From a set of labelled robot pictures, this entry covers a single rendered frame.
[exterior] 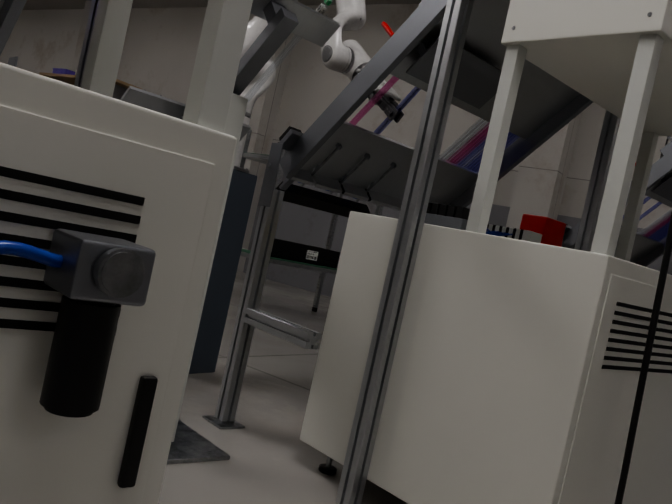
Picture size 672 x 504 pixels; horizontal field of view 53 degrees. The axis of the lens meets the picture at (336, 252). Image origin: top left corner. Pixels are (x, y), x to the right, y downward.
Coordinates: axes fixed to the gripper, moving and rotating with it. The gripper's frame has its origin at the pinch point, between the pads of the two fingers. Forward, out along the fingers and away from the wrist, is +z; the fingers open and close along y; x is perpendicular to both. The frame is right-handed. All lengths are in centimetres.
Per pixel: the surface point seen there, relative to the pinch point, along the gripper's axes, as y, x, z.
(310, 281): 292, 280, -241
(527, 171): 316, 63, -161
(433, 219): -5.8, 6.0, 37.8
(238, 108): -47.8, 10.5, 7.3
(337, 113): -20.9, 3.9, 5.0
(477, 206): -20, -10, 54
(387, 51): -20.8, -15.8, 6.6
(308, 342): -24, 42, 48
